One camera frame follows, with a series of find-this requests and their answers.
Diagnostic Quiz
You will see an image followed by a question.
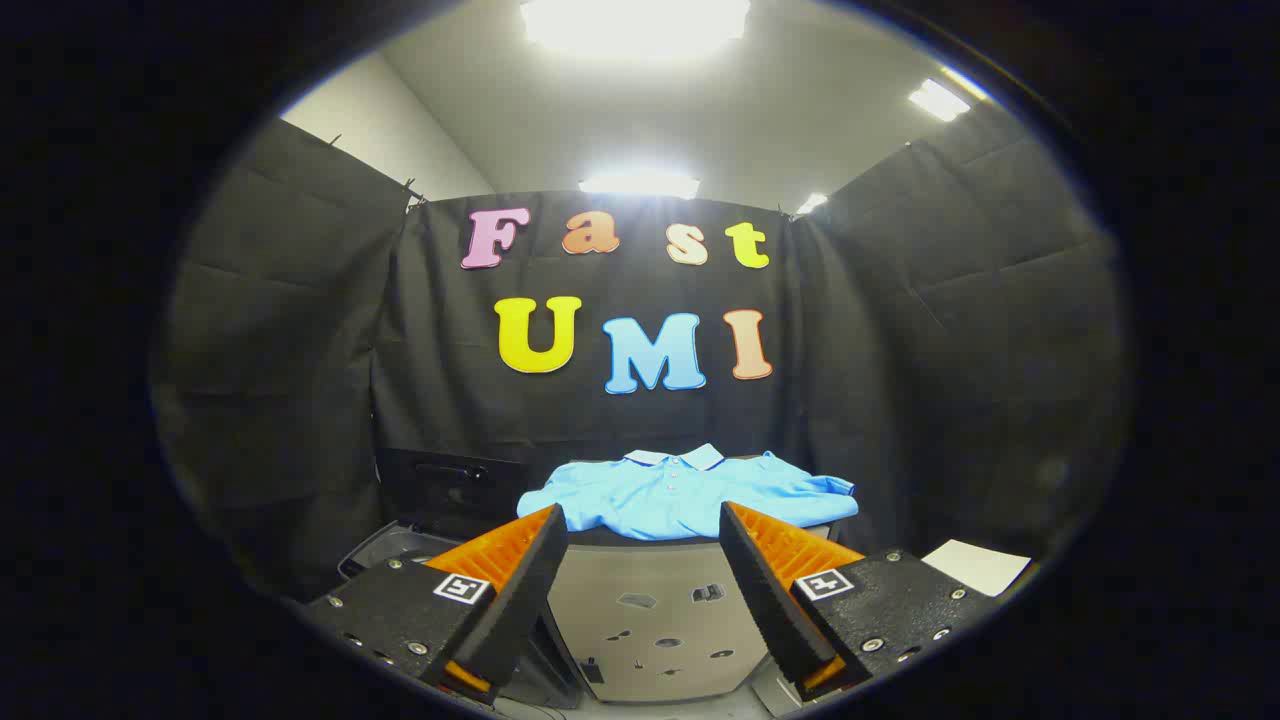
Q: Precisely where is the white paper sheet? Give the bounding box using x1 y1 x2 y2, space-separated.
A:
920 539 1032 598

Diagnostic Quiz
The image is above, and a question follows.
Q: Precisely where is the light blue polo shirt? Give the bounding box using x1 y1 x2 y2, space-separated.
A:
517 443 859 542

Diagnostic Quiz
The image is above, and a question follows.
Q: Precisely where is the large ceiling light panel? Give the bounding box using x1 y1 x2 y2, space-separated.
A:
519 0 752 59

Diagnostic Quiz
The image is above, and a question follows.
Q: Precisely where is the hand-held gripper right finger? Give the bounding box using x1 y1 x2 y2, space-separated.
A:
718 500 993 703

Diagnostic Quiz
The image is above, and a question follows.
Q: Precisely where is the dark grey washing machine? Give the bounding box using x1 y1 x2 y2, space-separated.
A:
338 520 586 709

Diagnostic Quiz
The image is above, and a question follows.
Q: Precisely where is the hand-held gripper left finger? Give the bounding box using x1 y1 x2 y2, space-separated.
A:
303 503 570 706

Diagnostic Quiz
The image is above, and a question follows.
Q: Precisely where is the black backdrop cloth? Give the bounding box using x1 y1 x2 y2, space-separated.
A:
150 105 1131 601

